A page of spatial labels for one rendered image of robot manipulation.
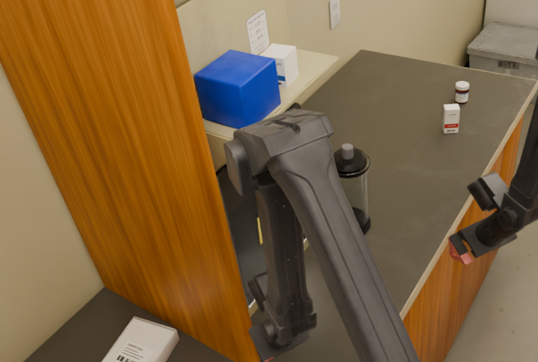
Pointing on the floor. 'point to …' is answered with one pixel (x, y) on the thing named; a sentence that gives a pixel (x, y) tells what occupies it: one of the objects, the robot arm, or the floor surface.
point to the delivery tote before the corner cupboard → (506, 50)
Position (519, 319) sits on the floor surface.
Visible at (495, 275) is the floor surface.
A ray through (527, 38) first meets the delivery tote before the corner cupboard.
